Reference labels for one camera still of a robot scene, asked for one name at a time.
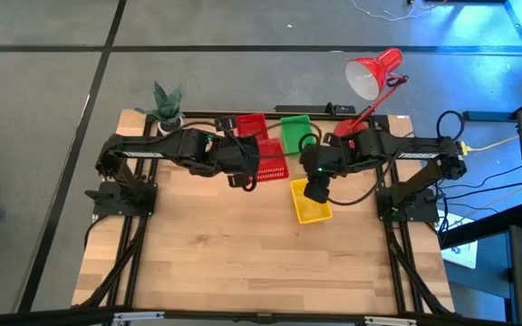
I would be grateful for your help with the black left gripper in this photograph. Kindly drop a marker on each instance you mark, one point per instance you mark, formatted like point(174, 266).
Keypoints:
point(234, 156)

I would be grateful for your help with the yellow power plug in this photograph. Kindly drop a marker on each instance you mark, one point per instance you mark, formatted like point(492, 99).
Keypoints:
point(462, 147)

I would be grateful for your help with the red desk lamp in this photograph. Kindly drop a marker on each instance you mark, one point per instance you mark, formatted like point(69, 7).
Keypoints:
point(385, 61)

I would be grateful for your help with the yellow plastic basket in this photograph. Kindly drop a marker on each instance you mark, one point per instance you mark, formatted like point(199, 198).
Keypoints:
point(313, 213)

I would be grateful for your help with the black aluminium table frame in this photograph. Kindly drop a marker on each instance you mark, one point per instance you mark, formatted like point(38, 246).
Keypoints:
point(202, 113)

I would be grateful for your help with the black bar device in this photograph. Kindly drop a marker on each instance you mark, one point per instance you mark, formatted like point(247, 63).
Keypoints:
point(302, 109)

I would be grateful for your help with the white plant pot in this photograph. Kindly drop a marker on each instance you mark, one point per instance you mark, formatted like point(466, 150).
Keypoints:
point(161, 127)

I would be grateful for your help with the green artificial plant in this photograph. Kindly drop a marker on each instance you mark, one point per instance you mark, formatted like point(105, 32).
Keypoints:
point(167, 104)

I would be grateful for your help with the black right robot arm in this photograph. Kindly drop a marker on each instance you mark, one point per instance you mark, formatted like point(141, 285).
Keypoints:
point(415, 149)

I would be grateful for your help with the white paper sheet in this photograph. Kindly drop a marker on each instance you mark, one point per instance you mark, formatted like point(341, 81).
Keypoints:
point(462, 253)

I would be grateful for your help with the green plastic basket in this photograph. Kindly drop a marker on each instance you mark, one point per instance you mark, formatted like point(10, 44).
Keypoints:
point(290, 131)

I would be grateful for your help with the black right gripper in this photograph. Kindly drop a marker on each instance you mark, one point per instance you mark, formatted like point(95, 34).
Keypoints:
point(317, 188)

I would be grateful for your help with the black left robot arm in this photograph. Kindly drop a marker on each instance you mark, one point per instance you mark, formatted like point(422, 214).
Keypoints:
point(152, 147)

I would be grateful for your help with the black diagonal beam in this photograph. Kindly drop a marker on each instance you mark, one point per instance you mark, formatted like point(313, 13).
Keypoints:
point(483, 226)

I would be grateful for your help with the silver metal bracket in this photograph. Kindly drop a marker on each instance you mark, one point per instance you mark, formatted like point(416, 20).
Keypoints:
point(390, 321)
point(138, 316)

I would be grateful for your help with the red plastic basket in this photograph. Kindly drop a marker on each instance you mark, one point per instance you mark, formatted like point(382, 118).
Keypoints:
point(252, 124)
point(274, 167)

